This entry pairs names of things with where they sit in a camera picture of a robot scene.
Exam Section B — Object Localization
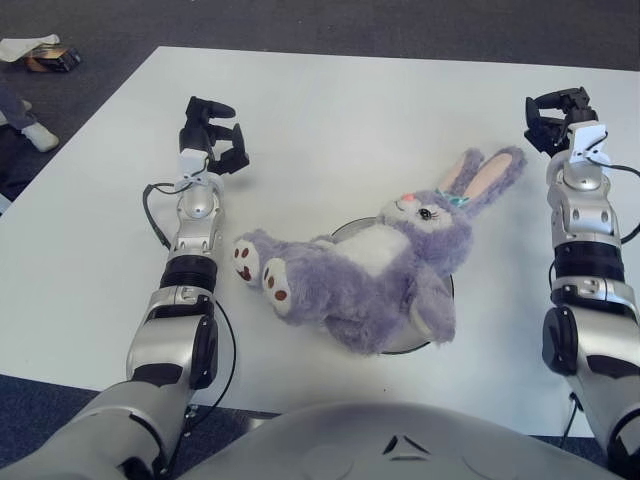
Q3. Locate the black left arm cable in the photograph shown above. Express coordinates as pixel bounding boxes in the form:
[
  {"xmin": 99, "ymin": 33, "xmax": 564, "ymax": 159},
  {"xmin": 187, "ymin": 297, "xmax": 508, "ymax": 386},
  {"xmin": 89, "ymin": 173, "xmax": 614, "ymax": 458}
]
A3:
[{"xmin": 142, "ymin": 172, "xmax": 239, "ymax": 480}]

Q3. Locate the dark cardboard box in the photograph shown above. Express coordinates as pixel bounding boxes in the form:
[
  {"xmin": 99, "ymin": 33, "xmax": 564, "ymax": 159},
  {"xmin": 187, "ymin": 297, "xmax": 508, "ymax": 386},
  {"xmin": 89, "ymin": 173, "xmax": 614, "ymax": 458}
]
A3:
[{"xmin": 24, "ymin": 43, "xmax": 84, "ymax": 74}]

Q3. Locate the black table leg bracket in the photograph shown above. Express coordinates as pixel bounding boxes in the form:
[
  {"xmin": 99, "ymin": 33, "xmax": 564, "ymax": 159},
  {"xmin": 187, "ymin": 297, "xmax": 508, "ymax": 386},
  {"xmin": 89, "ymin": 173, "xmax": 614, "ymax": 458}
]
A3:
[{"xmin": 182, "ymin": 402, "xmax": 201, "ymax": 441}]

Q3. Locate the white plate with black rim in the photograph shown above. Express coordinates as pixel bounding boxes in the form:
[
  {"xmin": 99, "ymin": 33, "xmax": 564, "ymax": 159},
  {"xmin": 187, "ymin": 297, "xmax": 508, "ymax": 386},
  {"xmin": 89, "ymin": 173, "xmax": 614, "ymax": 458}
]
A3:
[{"xmin": 327, "ymin": 216, "xmax": 457, "ymax": 356}]

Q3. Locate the white shoe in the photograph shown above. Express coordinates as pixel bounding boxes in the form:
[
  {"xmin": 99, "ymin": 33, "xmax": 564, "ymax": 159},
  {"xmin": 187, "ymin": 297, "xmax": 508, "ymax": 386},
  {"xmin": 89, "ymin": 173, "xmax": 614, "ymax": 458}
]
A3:
[{"xmin": 22, "ymin": 123, "xmax": 61, "ymax": 153}]

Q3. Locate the purple plush doll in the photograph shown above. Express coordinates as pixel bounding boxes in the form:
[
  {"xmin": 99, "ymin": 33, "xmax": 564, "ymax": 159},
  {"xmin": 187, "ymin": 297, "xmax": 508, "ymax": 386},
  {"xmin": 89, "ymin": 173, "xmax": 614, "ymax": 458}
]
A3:
[{"xmin": 230, "ymin": 144, "xmax": 527, "ymax": 357}]

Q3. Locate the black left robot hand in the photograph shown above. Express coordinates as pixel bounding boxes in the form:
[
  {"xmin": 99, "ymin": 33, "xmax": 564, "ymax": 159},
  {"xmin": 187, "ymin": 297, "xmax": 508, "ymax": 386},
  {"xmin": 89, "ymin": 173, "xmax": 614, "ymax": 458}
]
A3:
[{"xmin": 178, "ymin": 96, "xmax": 251, "ymax": 176}]

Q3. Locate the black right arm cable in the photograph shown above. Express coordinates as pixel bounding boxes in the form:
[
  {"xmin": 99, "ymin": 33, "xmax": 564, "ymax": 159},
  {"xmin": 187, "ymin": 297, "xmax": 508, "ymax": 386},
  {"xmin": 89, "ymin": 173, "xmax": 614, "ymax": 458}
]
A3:
[{"xmin": 547, "ymin": 154, "xmax": 640, "ymax": 451}]

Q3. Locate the white cloth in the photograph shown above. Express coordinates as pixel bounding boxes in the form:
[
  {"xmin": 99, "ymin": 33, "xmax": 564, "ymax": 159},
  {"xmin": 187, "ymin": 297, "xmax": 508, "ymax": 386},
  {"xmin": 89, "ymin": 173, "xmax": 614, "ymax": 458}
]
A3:
[{"xmin": 0, "ymin": 32, "xmax": 62, "ymax": 64}]

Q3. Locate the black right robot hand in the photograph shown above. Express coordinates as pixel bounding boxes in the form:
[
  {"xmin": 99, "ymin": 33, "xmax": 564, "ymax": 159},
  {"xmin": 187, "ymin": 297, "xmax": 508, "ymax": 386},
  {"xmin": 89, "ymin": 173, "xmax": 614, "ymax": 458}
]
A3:
[{"xmin": 523, "ymin": 86, "xmax": 610, "ymax": 165}]

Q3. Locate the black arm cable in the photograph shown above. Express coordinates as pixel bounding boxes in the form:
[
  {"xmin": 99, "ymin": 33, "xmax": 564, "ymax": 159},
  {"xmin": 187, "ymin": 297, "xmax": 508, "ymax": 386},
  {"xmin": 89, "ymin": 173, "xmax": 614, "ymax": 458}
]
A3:
[
  {"xmin": 547, "ymin": 154, "xmax": 640, "ymax": 451},
  {"xmin": 142, "ymin": 172, "xmax": 239, "ymax": 480}
]

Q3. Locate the grey trouser leg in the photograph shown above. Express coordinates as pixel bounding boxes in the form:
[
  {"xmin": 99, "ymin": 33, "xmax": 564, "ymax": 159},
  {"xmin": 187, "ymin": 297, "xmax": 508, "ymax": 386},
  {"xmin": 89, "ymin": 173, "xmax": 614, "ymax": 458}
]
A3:
[{"xmin": 0, "ymin": 84, "xmax": 39, "ymax": 132}]

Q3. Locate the grey robot torso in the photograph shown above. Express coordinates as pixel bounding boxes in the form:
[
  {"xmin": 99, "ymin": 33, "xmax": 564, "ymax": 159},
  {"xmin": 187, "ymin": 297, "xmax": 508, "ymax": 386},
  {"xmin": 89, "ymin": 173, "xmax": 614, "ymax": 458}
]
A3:
[{"xmin": 174, "ymin": 399, "xmax": 616, "ymax": 480}]

